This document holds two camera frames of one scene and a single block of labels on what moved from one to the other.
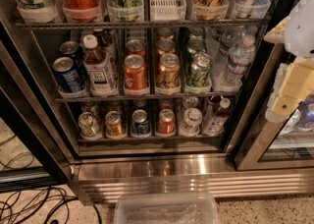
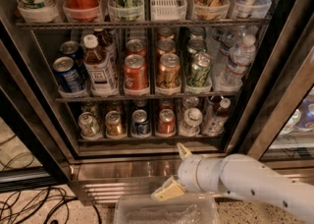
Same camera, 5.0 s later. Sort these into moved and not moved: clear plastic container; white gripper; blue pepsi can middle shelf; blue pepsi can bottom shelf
Moved: white gripper
Not moved: blue pepsi can middle shelf; blue pepsi can bottom shelf; clear plastic container
